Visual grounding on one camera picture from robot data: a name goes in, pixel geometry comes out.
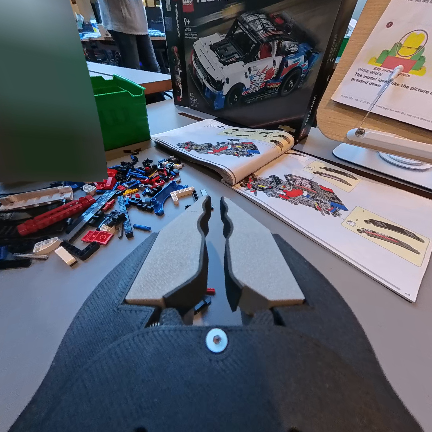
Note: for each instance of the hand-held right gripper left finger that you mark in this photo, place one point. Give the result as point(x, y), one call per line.
point(168, 263)

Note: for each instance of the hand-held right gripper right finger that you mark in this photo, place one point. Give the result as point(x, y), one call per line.
point(263, 266)

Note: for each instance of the black connector brick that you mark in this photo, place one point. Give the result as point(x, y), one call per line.
point(202, 305)

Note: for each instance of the pile of toy bricks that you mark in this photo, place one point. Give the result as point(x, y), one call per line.
point(101, 202)

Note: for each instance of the green plastic bin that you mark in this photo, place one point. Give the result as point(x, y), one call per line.
point(121, 114)

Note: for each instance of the grey desk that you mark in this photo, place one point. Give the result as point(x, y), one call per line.
point(337, 320)

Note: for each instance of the open instruction booklet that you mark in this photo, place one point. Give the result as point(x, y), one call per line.
point(320, 243)

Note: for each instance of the toy car set box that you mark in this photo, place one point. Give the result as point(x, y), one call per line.
point(303, 111)

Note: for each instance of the wooden document stand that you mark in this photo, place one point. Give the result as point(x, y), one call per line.
point(334, 118)

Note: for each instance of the white table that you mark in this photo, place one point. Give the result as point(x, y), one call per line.
point(135, 76)

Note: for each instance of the printed instruction sheet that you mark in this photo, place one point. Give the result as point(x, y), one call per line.
point(371, 94)

